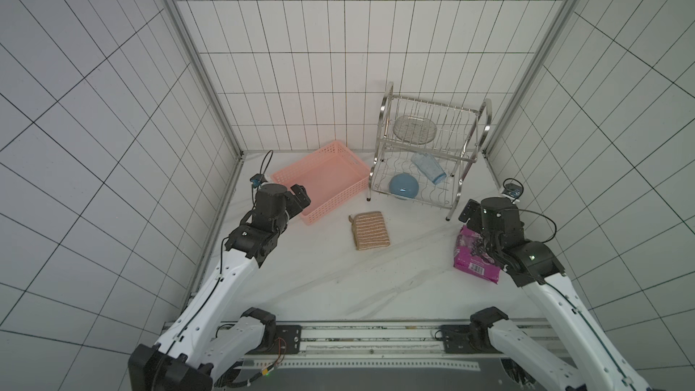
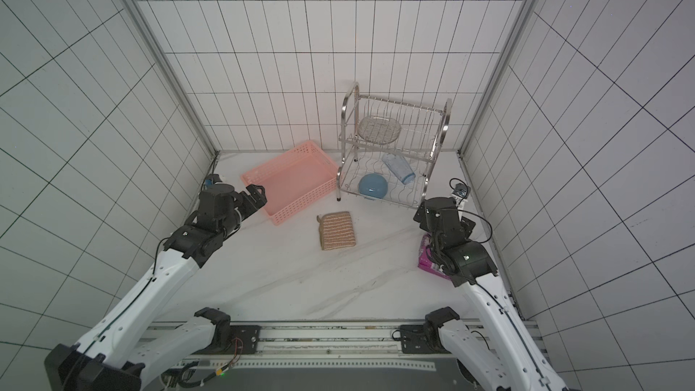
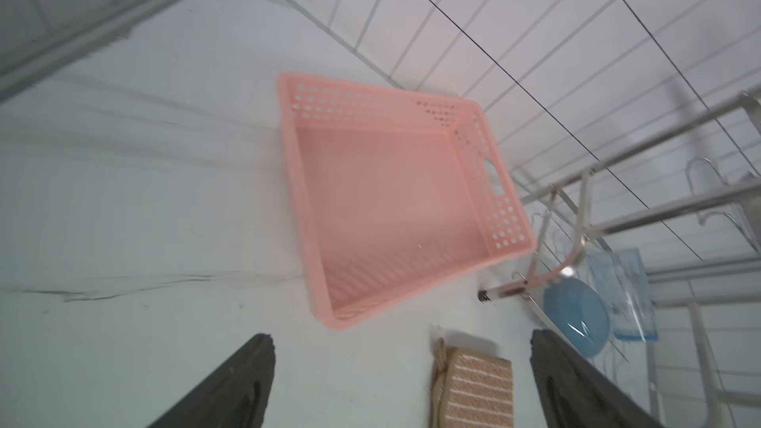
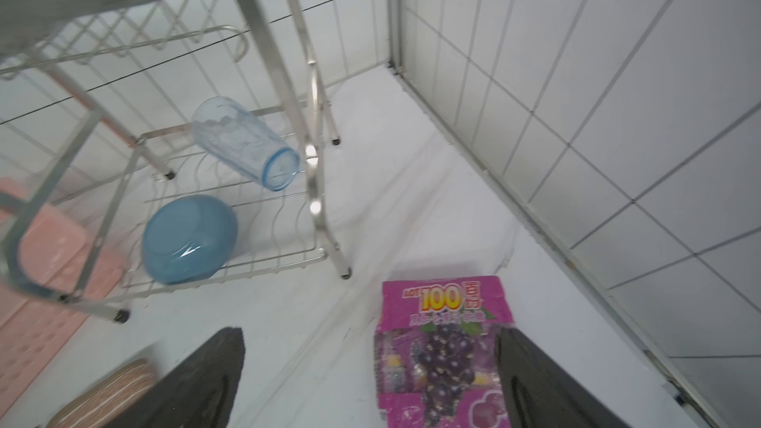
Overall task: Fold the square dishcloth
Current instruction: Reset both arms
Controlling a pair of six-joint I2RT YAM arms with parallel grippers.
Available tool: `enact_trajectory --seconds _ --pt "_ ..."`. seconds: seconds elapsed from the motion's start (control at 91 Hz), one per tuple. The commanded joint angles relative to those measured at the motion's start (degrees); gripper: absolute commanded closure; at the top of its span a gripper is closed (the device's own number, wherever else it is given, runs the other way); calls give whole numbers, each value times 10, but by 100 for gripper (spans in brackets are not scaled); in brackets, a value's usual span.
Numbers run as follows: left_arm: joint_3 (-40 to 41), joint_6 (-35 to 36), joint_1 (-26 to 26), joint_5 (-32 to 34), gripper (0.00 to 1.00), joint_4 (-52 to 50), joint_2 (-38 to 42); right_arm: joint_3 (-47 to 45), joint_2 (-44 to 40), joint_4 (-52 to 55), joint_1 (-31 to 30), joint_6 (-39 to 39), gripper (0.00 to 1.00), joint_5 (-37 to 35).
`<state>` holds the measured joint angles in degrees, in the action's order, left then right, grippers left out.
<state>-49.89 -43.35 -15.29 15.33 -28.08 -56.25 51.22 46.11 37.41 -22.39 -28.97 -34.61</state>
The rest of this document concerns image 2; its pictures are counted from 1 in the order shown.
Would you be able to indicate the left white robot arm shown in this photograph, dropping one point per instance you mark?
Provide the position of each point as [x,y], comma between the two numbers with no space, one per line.
[109,356]

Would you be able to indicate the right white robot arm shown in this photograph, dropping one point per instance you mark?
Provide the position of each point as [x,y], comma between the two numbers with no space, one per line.
[509,358]

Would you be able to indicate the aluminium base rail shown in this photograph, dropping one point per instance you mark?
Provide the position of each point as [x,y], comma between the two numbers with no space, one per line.
[385,344]

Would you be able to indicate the brown striped square dishcloth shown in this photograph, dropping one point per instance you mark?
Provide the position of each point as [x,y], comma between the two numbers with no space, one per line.
[336,231]

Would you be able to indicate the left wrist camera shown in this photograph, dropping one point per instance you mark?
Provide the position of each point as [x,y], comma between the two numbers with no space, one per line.
[210,180]

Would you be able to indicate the round glass plate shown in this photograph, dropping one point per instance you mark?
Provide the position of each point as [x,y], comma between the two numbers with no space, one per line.
[379,130]

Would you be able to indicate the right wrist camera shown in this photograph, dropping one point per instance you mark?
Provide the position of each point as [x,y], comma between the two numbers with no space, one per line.
[461,190]

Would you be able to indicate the blue bowl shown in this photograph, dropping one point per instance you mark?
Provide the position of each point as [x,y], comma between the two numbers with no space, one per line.
[373,186]

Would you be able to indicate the metal two-tier dish rack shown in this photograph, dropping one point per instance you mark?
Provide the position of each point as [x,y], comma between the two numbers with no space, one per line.
[397,140]

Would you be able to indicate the clear blue glass cup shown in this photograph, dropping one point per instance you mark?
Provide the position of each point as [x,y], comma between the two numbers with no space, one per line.
[399,167]

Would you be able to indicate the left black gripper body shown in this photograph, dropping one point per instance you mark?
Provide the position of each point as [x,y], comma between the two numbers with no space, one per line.
[233,220]

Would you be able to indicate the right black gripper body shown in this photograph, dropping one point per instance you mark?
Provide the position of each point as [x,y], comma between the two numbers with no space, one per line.
[467,228]

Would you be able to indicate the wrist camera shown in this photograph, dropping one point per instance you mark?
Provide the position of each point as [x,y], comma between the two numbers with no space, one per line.
[210,180]
[461,190]

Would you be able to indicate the pink plastic basket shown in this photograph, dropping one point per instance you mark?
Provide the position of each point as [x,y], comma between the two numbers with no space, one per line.
[294,180]

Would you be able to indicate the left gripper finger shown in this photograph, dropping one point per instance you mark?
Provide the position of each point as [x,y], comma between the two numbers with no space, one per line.
[256,204]
[256,191]

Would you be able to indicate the purple tissue pack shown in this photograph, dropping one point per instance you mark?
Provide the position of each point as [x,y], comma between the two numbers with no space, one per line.
[425,263]

